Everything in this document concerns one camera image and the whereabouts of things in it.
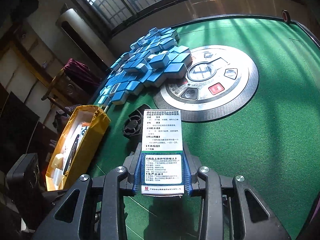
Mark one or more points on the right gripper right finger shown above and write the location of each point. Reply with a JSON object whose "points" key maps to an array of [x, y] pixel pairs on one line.
{"points": [[191, 164]]}

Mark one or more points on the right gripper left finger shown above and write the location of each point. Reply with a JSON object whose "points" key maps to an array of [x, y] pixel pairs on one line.
{"points": [[131, 184]]}

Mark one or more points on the long white medicine carton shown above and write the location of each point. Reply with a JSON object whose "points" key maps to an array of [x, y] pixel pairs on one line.
{"points": [[162, 153]]}

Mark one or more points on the yellow cardboard box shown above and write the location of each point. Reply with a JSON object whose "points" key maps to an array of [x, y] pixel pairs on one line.
{"points": [[91, 123]]}

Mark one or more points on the black fan part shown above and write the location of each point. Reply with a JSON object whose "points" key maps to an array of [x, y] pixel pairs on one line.
{"points": [[133, 126]]}

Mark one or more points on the black curved band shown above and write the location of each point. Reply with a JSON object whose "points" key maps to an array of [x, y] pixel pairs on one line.
{"points": [[71, 155]]}

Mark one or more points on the round table centre console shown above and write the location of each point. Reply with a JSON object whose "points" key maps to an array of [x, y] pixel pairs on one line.
{"points": [[220, 81]]}

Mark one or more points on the pile of blue mahjong tiles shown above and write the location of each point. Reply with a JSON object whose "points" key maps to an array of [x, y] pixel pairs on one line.
{"points": [[152, 60]]}

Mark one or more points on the white air conditioner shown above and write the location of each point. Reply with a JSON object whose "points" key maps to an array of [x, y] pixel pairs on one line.
{"points": [[85, 38]]}

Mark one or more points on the black tape roll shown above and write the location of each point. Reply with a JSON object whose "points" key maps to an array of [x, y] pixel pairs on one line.
{"points": [[286, 16]]}

